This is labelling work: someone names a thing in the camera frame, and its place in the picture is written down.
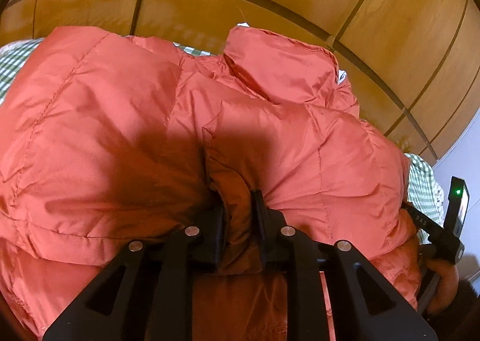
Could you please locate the green checkered bed sheet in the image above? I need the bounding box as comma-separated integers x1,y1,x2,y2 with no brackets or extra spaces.
1,38,445,225

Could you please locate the red puffer jacket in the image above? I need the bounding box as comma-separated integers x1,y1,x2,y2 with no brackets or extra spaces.
1,27,421,340

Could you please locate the wooden wardrobe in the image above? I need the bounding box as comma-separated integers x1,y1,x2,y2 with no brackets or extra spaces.
1,0,479,163

